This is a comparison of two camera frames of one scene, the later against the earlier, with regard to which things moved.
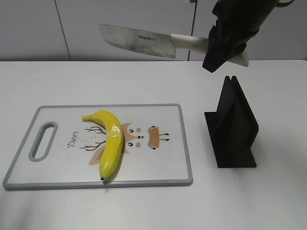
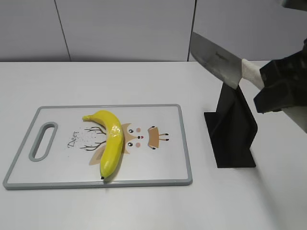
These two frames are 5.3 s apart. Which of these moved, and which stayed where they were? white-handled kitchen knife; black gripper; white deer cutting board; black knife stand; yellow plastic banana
Moved: black gripper; white-handled kitchen knife
Stayed: black knife stand; white deer cutting board; yellow plastic banana
